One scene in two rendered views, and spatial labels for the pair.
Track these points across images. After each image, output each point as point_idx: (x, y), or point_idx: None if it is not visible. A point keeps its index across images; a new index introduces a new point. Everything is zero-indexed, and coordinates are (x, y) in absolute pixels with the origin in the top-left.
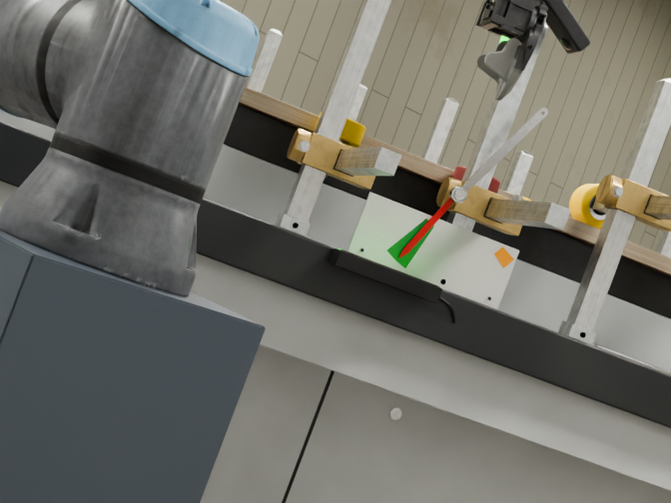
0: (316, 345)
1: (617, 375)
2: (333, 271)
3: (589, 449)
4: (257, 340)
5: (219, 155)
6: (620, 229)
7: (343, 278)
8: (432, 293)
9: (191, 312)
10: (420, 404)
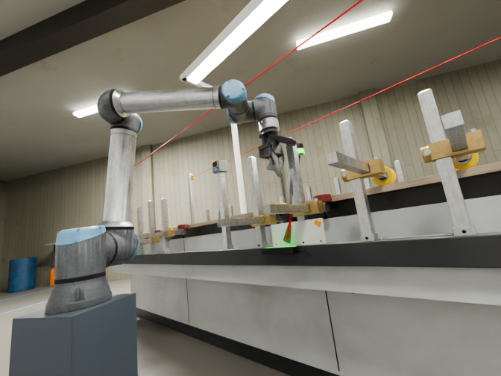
0: (283, 280)
1: (392, 250)
2: (270, 255)
3: (412, 292)
4: (70, 322)
5: (267, 230)
6: (356, 186)
7: (273, 256)
8: (290, 251)
9: (50, 320)
10: None
